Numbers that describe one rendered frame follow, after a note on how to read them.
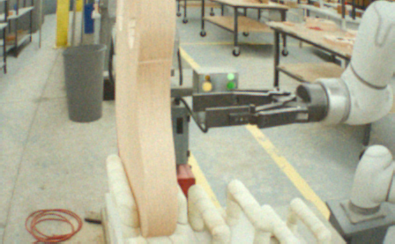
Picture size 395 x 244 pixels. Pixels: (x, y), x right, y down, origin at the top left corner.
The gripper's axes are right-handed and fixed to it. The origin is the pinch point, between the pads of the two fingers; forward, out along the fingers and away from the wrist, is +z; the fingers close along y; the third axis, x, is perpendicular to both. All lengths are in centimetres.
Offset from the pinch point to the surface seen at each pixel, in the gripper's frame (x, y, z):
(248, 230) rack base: -29.5, 4.4, -10.0
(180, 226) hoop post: -16.4, -9.4, 8.3
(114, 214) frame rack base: -21.7, 4.8, 18.2
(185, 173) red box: -70, 115, -25
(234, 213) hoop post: -26.1, 7.4, -7.6
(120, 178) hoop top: -10.7, -0.7, 16.5
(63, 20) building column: -73, 818, 56
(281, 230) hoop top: -26.7, -2.4, -14.8
